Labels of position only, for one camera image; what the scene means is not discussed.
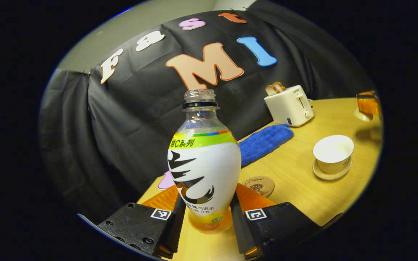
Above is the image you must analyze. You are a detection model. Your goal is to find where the white label water bottle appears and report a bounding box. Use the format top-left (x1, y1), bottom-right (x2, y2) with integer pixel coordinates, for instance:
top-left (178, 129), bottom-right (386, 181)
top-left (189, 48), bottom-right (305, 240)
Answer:
top-left (167, 89), bottom-right (242, 234)

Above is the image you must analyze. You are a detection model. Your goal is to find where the cream ceramic teacup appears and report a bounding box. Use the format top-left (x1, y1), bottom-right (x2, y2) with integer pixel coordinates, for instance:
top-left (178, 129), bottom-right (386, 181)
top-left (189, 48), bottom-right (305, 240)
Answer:
top-left (313, 135), bottom-right (355, 174)

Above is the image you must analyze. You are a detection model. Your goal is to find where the pink paper cutout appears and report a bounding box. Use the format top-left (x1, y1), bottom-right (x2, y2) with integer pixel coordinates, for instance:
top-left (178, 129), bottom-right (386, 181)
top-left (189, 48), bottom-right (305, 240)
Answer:
top-left (157, 171), bottom-right (176, 190)

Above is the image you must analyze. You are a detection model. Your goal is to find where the black backdrop cloth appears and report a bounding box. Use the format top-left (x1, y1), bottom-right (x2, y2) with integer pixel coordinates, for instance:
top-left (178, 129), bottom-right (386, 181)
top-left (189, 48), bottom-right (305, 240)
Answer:
top-left (38, 0), bottom-right (376, 223)

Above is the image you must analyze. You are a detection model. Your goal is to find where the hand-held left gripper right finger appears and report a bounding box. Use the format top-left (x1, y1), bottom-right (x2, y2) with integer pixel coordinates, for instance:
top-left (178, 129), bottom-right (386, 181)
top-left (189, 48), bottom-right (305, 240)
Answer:
top-left (230, 183), bottom-right (322, 260)

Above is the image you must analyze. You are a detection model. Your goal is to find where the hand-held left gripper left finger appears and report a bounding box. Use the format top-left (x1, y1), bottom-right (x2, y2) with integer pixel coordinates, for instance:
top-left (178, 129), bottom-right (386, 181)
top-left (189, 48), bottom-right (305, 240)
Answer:
top-left (98, 185), bottom-right (187, 260)

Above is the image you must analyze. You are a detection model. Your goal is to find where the blue towel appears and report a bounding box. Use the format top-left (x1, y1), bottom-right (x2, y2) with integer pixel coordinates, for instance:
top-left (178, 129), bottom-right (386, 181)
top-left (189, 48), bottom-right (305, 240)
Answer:
top-left (238, 124), bottom-right (294, 167)

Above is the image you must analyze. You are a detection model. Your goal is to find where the round cork coaster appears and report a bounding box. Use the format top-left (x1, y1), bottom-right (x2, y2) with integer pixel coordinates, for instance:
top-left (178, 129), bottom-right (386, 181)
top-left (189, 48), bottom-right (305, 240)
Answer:
top-left (242, 176), bottom-right (275, 198)

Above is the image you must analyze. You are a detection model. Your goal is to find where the white toaster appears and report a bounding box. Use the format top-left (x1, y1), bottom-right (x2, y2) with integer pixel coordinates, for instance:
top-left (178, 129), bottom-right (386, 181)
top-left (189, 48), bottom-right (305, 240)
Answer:
top-left (264, 85), bottom-right (314, 127)

